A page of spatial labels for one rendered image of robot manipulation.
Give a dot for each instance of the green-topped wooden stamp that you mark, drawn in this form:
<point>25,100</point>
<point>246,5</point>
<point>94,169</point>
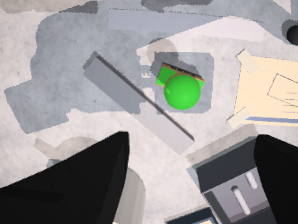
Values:
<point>182,88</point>

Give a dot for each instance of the cream paper card taped down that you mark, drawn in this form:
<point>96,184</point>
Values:
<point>267,92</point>

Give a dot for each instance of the white mug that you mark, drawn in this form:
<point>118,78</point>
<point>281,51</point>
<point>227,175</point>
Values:
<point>131,206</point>

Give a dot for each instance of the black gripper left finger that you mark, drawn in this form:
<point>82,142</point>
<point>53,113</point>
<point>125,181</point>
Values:
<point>84,189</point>

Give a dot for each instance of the cream stamp pad tin with blue label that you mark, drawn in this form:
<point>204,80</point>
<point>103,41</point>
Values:
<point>203,216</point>

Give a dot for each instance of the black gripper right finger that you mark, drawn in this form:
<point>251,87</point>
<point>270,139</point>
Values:
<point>277,163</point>

